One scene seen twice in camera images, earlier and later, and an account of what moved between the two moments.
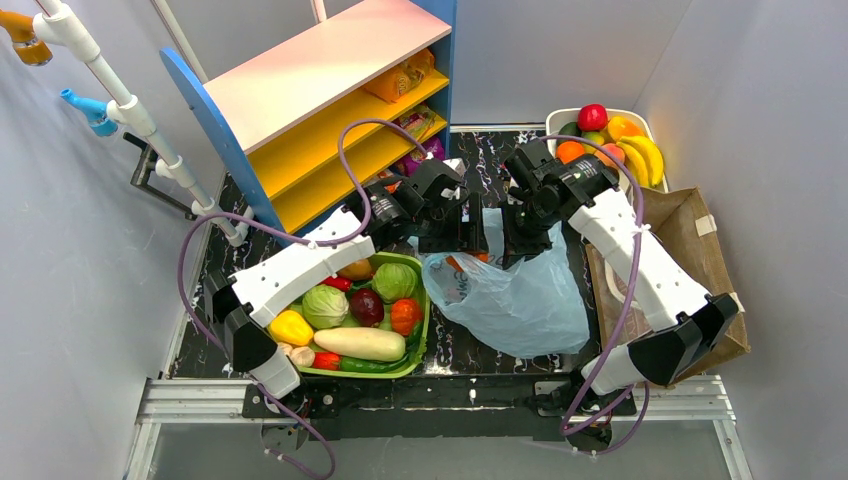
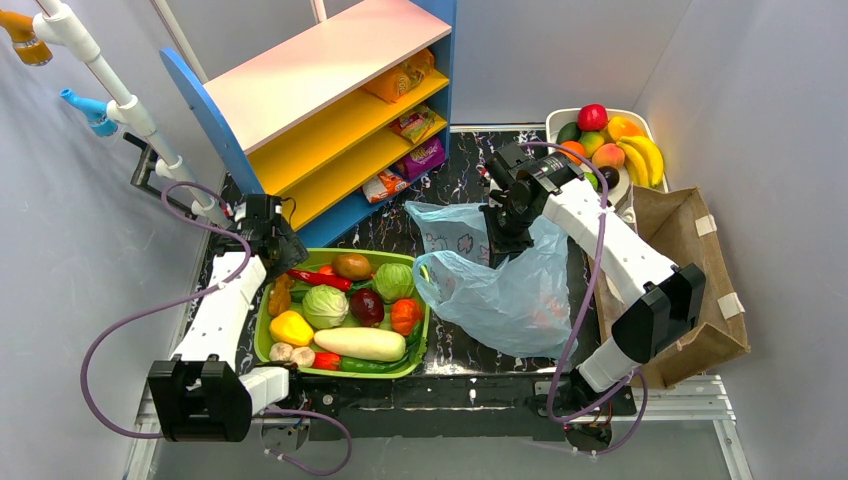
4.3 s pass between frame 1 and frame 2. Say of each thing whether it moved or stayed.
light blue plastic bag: stayed
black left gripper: moved
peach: stayed
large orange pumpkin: moved
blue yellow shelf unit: stayed
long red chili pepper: stayed
